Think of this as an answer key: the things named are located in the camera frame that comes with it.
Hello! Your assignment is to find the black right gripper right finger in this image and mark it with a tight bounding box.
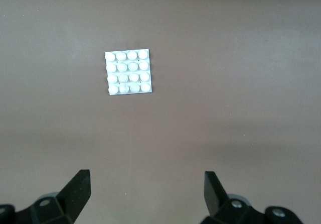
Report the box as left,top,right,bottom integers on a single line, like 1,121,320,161
200,170,305,224

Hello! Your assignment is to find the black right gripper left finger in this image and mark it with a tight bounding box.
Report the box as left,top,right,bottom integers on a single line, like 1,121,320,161
0,169,91,224

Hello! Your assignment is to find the white studded base plate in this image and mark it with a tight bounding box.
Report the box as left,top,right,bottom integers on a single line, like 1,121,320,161
104,48,153,96

